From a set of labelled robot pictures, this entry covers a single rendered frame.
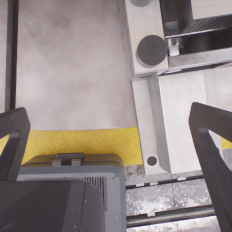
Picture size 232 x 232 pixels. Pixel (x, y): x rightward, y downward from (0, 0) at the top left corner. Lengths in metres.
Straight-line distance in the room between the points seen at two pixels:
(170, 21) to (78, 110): 0.51
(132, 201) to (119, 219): 0.28
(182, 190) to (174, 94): 0.73
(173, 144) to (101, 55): 0.44
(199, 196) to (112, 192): 0.57
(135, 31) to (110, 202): 0.74
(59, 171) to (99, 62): 0.50
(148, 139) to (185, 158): 0.16
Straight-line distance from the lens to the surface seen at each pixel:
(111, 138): 1.19
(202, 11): 0.48
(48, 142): 1.25
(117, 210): 1.03
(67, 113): 0.88
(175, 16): 0.55
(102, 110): 0.86
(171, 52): 0.62
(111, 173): 0.96
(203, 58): 0.54
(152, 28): 0.53
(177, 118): 0.74
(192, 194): 1.36
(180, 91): 0.74
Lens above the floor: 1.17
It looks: 86 degrees down
